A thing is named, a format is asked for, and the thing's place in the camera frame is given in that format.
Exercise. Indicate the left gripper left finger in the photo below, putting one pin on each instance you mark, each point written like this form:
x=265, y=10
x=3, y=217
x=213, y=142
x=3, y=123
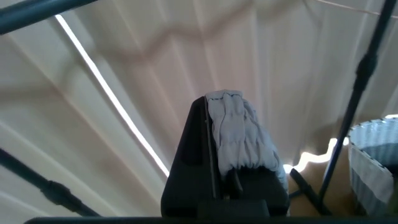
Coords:
x=189, y=161

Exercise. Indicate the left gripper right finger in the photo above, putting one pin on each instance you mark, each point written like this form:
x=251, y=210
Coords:
x=261, y=186

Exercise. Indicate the pale grey shorts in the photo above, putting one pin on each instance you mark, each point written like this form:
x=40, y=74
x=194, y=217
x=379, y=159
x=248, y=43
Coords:
x=236, y=133

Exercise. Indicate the white laundry basket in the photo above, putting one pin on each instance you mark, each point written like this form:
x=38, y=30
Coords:
x=370, y=165

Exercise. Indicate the pink clothes hanger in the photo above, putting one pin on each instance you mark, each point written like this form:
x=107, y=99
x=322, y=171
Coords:
x=357, y=8

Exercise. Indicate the black clothes rack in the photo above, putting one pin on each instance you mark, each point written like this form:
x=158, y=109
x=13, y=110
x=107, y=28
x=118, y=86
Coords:
x=31, y=12

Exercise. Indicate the beige curtain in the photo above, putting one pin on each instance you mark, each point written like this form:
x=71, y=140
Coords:
x=217, y=46

